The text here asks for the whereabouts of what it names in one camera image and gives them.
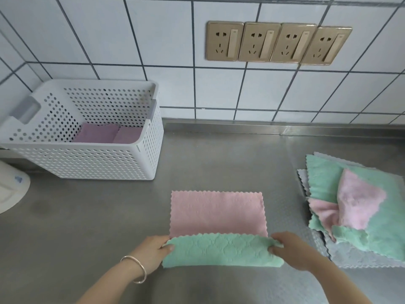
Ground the person's left hand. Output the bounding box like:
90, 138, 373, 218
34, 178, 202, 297
126, 235, 176, 276

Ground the person's right hand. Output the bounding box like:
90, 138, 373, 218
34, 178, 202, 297
268, 231, 319, 272

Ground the pink and green cleaning cloth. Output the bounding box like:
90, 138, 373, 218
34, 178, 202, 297
162, 190, 284, 269

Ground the person's left forearm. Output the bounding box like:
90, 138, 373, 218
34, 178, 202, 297
76, 257, 149, 304

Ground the person's right forearm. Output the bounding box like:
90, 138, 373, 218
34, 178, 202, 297
301, 251, 374, 304

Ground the grey cleaning cloth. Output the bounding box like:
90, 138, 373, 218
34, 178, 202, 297
296, 151, 377, 197
312, 229, 405, 269

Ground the crumpled green and pink cloth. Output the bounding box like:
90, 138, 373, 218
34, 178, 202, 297
305, 154, 346, 242

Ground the large green and pink cloth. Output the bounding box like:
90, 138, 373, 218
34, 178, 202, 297
332, 168, 405, 262

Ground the white perforated plastic basket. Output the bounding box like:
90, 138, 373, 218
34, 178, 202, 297
0, 80, 164, 181

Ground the folded purple cloth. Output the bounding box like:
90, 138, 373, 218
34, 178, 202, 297
112, 126, 143, 145
72, 123, 121, 144

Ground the white round appliance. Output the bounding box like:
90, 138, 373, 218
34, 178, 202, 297
0, 160, 31, 214

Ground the silver bangle bracelet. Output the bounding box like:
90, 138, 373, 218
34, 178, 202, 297
120, 255, 147, 284

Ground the gold wall socket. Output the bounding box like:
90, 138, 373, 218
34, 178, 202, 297
238, 22, 281, 62
300, 26, 353, 66
270, 23, 317, 64
205, 21, 244, 61

